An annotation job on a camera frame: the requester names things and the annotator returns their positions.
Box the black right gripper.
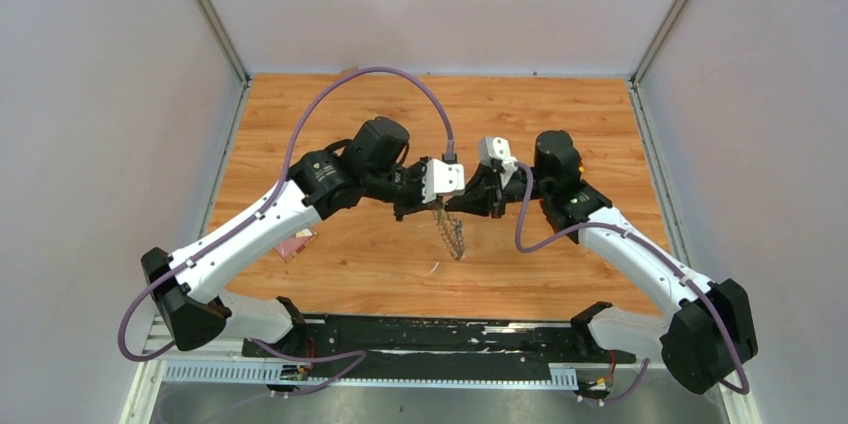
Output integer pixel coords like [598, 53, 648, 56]
[443, 164, 552, 220]

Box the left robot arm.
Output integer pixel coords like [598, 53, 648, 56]
[140, 117, 464, 357]

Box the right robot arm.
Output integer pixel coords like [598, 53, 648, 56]
[423, 130, 758, 395]

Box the red playing card box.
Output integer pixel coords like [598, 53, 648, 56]
[274, 229, 317, 262]

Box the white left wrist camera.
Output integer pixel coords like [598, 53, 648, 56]
[421, 159, 465, 204]

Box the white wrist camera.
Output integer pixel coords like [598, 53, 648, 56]
[421, 159, 465, 204]
[477, 136, 518, 188]

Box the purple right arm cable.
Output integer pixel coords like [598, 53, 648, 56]
[514, 162, 751, 396]

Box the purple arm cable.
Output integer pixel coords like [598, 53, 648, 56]
[117, 66, 460, 363]
[514, 162, 751, 396]

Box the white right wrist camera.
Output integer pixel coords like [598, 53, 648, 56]
[477, 136, 518, 188]

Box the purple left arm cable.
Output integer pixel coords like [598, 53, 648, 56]
[117, 66, 460, 363]

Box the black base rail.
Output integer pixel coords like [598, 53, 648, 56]
[273, 313, 636, 380]

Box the white slotted cable duct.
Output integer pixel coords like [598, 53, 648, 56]
[162, 359, 579, 391]

